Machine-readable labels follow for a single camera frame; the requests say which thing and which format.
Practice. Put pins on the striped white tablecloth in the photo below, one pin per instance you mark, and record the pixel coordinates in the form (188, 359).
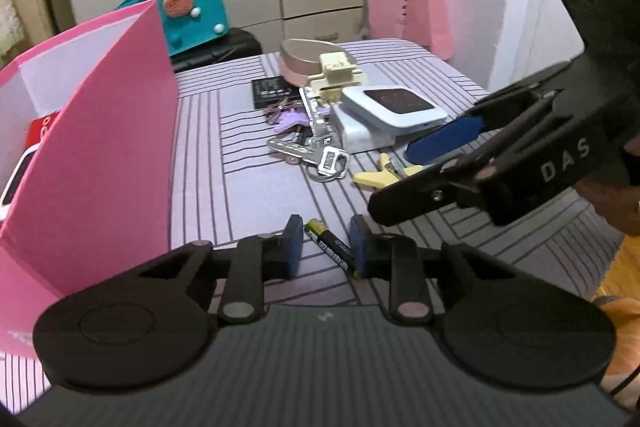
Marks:
(226, 186)

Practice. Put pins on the red patterned box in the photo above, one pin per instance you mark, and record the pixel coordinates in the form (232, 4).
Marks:
(38, 129)

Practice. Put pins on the silver key bunch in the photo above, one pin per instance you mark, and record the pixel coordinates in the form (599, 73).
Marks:
(321, 132)

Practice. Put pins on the rose gold metal tin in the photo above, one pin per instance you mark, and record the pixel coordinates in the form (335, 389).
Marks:
(300, 58)

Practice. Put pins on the black suitcase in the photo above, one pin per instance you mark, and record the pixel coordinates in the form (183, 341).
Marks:
(238, 43)

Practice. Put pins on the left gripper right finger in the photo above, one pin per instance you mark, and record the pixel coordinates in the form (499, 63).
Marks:
(360, 240)

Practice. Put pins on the white door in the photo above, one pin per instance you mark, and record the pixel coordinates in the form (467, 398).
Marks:
(535, 34)

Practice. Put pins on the white wifi router black screen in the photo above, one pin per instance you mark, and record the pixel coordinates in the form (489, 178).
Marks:
(15, 179)

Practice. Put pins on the light blue pocket router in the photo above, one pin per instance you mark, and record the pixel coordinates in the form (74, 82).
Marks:
(395, 110)

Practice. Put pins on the person right hand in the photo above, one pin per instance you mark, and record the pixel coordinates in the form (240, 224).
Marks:
(616, 204)

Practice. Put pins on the white power adapter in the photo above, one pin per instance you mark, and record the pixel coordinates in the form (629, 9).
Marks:
(357, 136)

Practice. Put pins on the purple key fob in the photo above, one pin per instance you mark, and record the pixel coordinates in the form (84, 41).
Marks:
(288, 119)

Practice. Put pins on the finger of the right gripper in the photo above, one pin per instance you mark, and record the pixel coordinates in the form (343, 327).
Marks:
(441, 184)
(443, 140)

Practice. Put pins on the black phone battery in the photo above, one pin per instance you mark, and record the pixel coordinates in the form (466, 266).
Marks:
(271, 90)

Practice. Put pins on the pink storage box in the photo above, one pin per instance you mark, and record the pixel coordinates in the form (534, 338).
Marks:
(95, 198)

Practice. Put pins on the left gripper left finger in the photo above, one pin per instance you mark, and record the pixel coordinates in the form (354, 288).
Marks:
(290, 246)

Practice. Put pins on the yellow star ornament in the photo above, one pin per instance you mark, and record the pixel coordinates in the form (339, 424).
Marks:
(388, 172)

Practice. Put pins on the cream knitted cardigan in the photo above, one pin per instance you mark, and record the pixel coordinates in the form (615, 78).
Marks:
(11, 29)

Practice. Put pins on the black yellow AA battery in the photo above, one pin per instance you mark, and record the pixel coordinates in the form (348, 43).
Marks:
(331, 245)

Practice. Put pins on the cream plastic clip connector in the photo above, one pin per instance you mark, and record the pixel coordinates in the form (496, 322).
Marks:
(337, 73)

